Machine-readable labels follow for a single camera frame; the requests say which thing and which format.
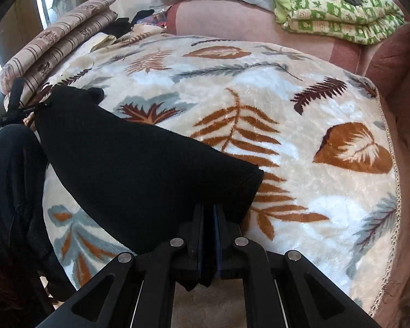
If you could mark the dark clothes pile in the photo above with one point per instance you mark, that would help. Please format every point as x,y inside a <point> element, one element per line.
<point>129,24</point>

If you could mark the striped beige folded blanket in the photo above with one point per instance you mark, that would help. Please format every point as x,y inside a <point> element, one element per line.
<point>54,47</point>

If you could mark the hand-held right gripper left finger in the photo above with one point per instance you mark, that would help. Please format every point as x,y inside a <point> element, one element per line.
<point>197,246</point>

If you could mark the black pants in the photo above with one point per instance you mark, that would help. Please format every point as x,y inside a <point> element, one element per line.
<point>140,177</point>

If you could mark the leaf print plush blanket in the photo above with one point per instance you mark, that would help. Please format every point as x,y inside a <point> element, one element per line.
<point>293,92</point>

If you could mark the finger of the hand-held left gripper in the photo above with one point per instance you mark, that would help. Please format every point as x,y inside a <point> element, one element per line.
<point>22,111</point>

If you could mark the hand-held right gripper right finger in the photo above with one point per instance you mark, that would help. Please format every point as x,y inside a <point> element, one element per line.
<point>218,246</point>

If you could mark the green checkered folded blanket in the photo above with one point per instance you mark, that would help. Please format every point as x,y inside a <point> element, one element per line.
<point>338,17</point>

